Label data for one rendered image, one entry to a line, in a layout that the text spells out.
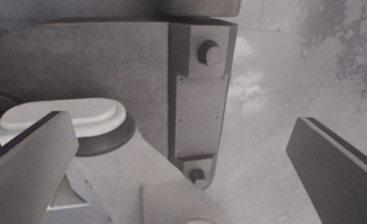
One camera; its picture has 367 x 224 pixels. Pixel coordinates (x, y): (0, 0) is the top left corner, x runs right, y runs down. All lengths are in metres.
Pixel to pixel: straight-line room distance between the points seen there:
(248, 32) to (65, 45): 0.52
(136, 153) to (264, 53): 0.56
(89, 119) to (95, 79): 0.15
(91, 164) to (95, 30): 0.26
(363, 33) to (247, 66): 0.49
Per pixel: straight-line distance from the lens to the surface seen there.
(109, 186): 0.30
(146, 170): 0.31
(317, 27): 0.87
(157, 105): 0.50
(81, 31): 0.46
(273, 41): 0.77
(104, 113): 0.36
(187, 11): 0.44
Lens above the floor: 0.61
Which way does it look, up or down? 58 degrees down
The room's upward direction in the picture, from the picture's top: 157 degrees clockwise
